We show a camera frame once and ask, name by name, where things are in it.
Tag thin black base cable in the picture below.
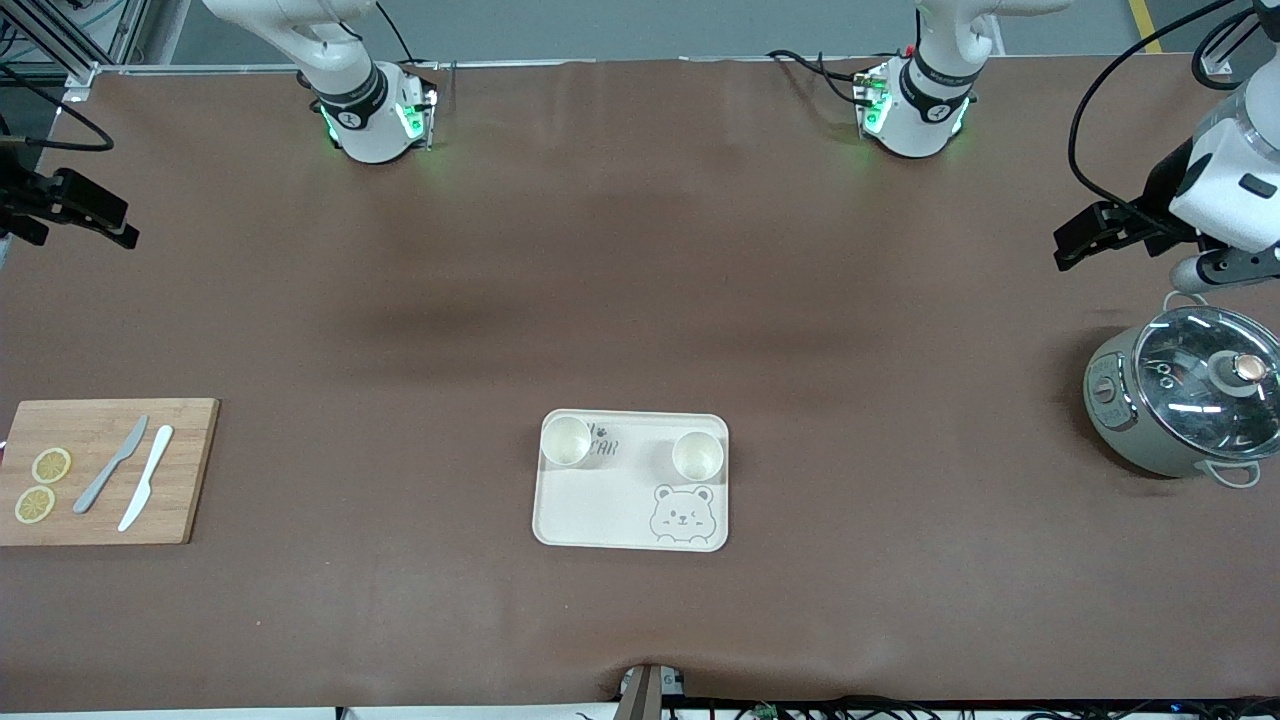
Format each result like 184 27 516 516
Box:
375 0 417 67

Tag cream bear print tray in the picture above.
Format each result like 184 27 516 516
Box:
532 409 730 553

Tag bamboo cutting board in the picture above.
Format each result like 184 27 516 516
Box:
0 398 221 547

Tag table edge clamp mount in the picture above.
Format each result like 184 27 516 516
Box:
618 662 691 720

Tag grey plastic knife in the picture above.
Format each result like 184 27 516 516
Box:
73 415 150 515

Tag long black left arm cable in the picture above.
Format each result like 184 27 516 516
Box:
1068 0 1251 236

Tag brown table cover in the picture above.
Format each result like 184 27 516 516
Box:
0 55 1280 713

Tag grey electric cooker pot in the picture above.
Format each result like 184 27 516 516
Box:
1083 290 1280 489

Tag white plastic knife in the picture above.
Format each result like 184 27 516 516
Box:
117 425 175 533

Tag short black looped cable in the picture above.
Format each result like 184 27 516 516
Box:
1190 8 1280 93

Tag white IKEA cup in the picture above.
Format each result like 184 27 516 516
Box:
671 430 725 483
540 415 593 469

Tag aluminium frame struts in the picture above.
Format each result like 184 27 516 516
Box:
0 0 151 101

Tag glass cooker lid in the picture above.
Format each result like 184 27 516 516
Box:
1133 305 1280 461

